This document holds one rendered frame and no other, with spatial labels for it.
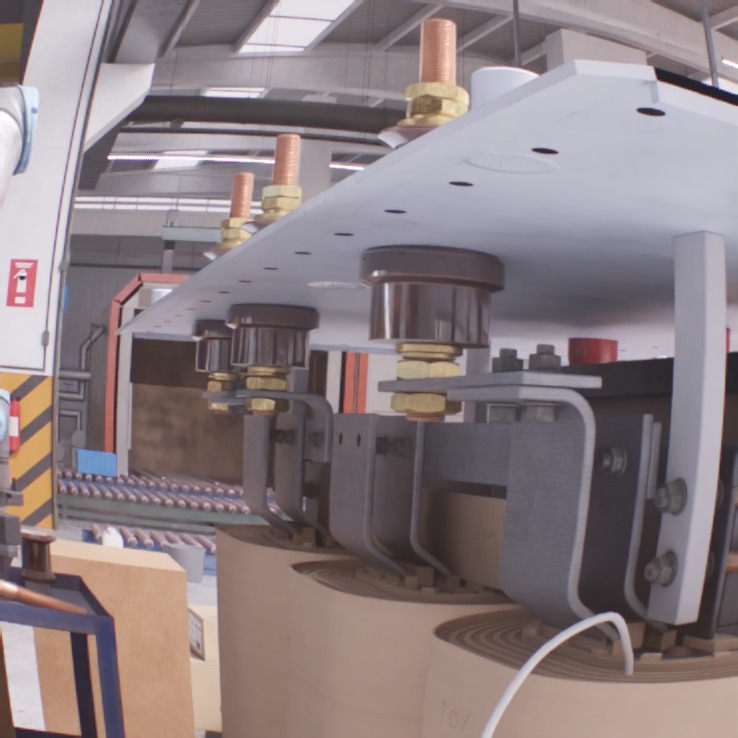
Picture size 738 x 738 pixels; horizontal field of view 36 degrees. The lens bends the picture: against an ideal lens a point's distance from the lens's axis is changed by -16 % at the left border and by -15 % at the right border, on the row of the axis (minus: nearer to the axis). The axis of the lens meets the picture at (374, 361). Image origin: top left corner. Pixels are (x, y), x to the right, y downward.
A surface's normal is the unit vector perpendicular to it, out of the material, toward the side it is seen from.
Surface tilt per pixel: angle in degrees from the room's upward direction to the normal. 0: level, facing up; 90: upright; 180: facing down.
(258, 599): 90
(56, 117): 90
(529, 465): 90
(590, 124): 180
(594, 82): 169
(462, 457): 90
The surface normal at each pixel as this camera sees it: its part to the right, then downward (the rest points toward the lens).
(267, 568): -0.59, -0.07
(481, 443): -0.95, -0.07
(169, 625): 0.29, -0.04
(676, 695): -0.33, -0.07
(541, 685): -0.80, -0.07
